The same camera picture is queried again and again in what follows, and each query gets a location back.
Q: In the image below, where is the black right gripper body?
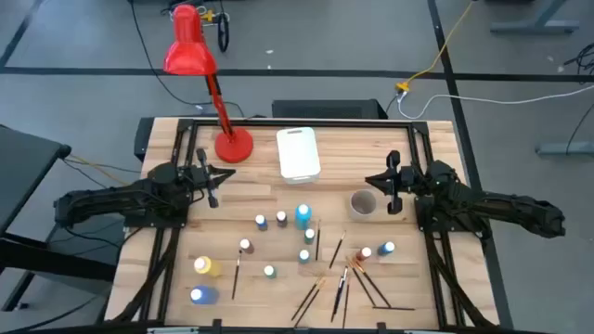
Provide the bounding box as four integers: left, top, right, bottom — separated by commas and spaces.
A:
387, 149, 421, 215

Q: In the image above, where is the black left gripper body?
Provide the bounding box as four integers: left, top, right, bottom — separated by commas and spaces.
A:
187, 148, 220, 209

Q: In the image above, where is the white paper cup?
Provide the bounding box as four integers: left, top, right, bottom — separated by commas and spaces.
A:
348, 188, 379, 221

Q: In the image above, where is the white plastic bin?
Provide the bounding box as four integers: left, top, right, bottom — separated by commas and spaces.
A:
276, 126, 322, 186

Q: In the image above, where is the large light blue paint bottle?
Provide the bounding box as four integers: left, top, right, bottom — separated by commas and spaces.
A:
294, 202, 313, 232

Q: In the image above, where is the large yellow paint bottle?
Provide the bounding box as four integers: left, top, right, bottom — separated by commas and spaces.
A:
193, 255, 223, 278

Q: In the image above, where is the black paintbrush white ferrule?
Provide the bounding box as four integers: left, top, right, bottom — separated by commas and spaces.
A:
230, 249, 244, 302

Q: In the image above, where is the large dark blue paint bottle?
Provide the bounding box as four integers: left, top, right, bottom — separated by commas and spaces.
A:
189, 285, 220, 306

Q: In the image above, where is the black paintbrush gold ferrule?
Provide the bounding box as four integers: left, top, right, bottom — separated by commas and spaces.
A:
293, 278, 328, 329
291, 276, 325, 322

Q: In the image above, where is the red desk lamp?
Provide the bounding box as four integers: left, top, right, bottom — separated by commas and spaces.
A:
161, 3, 255, 164

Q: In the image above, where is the black computer case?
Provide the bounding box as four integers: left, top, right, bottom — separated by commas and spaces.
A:
271, 98, 389, 121

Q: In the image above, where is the silver ferrule paintbrush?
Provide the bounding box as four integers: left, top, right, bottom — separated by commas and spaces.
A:
330, 276, 345, 324
335, 265, 349, 317

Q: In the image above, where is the thin brown paintbrush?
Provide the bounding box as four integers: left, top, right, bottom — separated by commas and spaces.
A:
342, 282, 351, 329

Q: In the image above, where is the black side desk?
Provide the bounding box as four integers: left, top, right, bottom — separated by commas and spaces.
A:
0, 123, 120, 313

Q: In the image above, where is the yellow power cable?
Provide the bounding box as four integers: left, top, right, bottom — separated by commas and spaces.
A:
396, 0, 477, 92

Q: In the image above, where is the white cable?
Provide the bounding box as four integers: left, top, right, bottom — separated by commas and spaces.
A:
396, 84, 594, 121

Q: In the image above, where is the black lamp cable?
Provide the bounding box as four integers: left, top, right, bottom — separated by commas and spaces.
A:
129, 0, 247, 120

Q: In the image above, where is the black cable bundle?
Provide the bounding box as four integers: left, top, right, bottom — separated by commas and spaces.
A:
563, 42, 594, 75

